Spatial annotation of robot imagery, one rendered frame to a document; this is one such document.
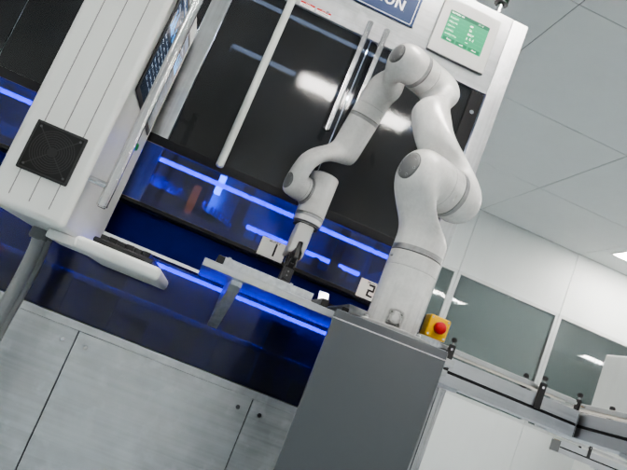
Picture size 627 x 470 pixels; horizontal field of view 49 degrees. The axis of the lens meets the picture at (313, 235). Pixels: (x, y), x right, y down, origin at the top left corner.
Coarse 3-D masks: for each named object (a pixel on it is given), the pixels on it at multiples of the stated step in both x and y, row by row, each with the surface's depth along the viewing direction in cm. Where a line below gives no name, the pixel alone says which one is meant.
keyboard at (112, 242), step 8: (96, 240) 152; (104, 240) 152; (112, 240) 153; (112, 248) 152; (120, 248) 152; (128, 248) 154; (136, 248) 154; (136, 256) 153; (144, 256) 153; (152, 256) 160; (152, 264) 156
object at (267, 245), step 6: (264, 240) 212; (270, 240) 212; (258, 246) 211; (264, 246) 212; (270, 246) 212; (282, 246) 213; (258, 252) 211; (264, 252) 212; (270, 252) 212; (276, 252) 212; (282, 252) 213; (270, 258) 212; (276, 258) 212; (282, 258) 212
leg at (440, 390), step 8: (440, 384) 230; (440, 392) 232; (432, 400) 232; (440, 400) 232; (432, 408) 231; (432, 416) 231; (424, 424) 230; (432, 424) 230; (424, 432) 230; (424, 440) 229; (416, 448) 229; (424, 448) 229; (416, 456) 228; (416, 464) 228
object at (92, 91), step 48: (96, 0) 156; (144, 0) 158; (96, 48) 154; (144, 48) 156; (48, 96) 151; (96, 96) 153; (144, 96) 171; (48, 144) 149; (96, 144) 152; (144, 144) 201; (0, 192) 147; (48, 192) 149; (96, 192) 166
